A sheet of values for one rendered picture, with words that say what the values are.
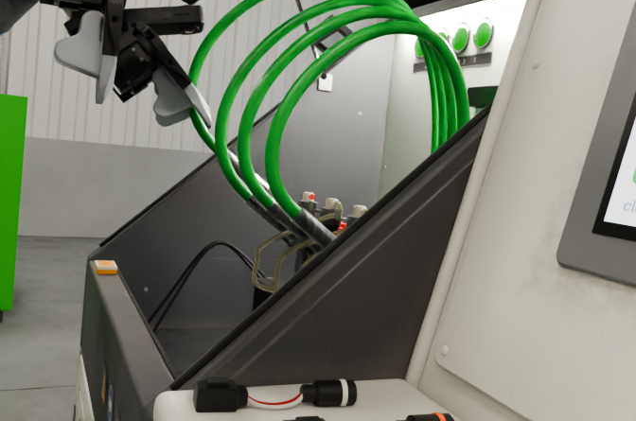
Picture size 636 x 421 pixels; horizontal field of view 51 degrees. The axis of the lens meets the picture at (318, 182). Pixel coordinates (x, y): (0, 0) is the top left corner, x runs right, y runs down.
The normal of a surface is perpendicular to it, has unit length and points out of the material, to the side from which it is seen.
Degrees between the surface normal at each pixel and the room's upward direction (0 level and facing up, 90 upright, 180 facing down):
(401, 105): 90
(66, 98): 90
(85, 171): 90
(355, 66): 90
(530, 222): 76
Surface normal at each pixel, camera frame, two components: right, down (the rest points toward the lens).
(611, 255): -0.87, -0.30
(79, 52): 0.38, 0.14
